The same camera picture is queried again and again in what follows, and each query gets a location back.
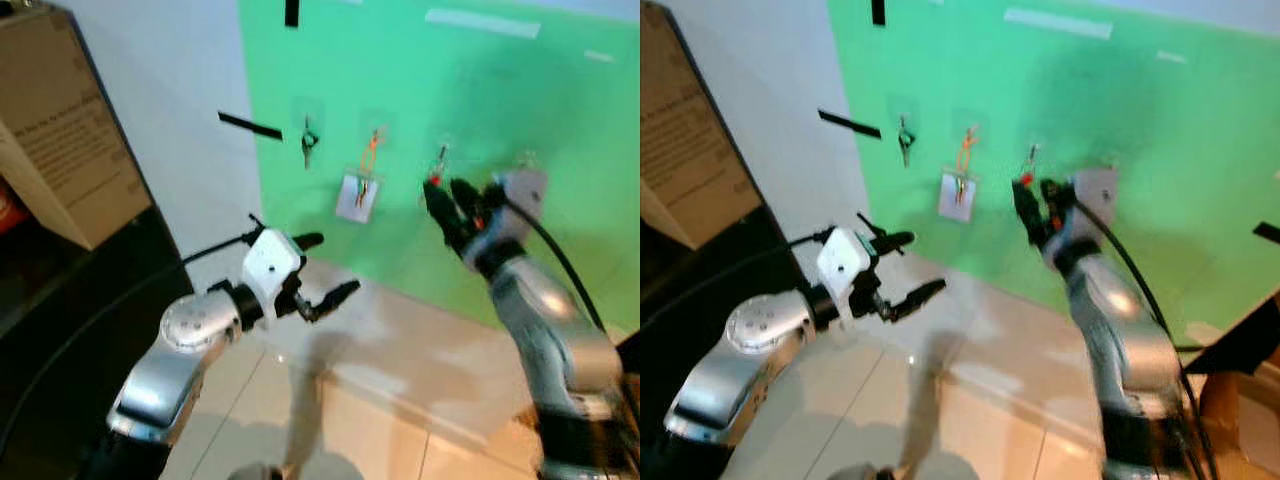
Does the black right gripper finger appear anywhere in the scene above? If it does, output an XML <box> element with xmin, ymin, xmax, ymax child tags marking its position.
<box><xmin>1039</xmin><ymin>178</ymin><xmax>1072</xmax><ymax>230</ymax></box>
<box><xmin>451</xmin><ymin>178</ymin><xmax>484</xmax><ymax>227</ymax></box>
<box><xmin>423</xmin><ymin>180</ymin><xmax>464</xmax><ymax>250</ymax></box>
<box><xmin>1012</xmin><ymin>180</ymin><xmax>1050</xmax><ymax>250</ymax></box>

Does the key with red head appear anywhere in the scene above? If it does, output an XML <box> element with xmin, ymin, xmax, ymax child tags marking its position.
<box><xmin>425</xmin><ymin>145</ymin><xmax>452</xmax><ymax>193</ymax></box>
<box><xmin>1015</xmin><ymin>143</ymin><xmax>1044</xmax><ymax>191</ymax></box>

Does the long black tape strip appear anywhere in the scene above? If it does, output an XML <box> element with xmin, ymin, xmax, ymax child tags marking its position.
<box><xmin>218</xmin><ymin>111</ymin><xmax>285</xmax><ymax>142</ymax></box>
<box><xmin>818</xmin><ymin>108</ymin><xmax>884</xmax><ymax>140</ymax></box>

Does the long white tape strip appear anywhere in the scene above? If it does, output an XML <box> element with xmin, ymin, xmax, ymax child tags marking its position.
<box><xmin>424</xmin><ymin>8</ymin><xmax>542</xmax><ymax>40</ymax></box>
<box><xmin>1003</xmin><ymin>7</ymin><xmax>1115</xmax><ymax>41</ymax></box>

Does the dark furniture edge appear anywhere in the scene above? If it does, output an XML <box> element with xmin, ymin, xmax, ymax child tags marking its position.
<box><xmin>1180</xmin><ymin>290</ymin><xmax>1280</xmax><ymax>377</ymax></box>

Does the tall printed cardboard box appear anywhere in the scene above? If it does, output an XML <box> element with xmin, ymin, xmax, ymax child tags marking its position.
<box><xmin>640</xmin><ymin>5</ymin><xmax>743</xmax><ymax>252</ymax></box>
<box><xmin>0</xmin><ymin>5</ymin><xmax>154</xmax><ymax>252</ymax></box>

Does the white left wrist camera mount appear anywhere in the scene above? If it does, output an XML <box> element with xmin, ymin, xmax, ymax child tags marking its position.
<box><xmin>243</xmin><ymin>228</ymin><xmax>305</xmax><ymax>303</ymax></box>
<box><xmin>816</xmin><ymin>227</ymin><xmax>874</xmax><ymax>308</ymax></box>

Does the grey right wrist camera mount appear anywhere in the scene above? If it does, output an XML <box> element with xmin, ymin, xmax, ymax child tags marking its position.
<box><xmin>1070</xmin><ymin>168</ymin><xmax>1119</xmax><ymax>238</ymax></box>
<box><xmin>490</xmin><ymin>168</ymin><xmax>549</xmax><ymax>243</ymax></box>

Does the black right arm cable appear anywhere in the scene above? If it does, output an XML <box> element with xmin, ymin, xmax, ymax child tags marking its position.
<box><xmin>503</xmin><ymin>198</ymin><xmax>609</xmax><ymax>336</ymax></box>
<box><xmin>1083</xmin><ymin>198</ymin><xmax>1219</xmax><ymax>480</ymax></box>

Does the green wall sheet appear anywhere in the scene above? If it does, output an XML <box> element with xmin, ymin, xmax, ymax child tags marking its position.
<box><xmin>237</xmin><ymin>0</ymin><xmax>641</xmax><ymax>339</ymax></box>
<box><xmin>826</xmin><ymin>0</ymin><xmax>1280</xmax><ymax>349</ymax></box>

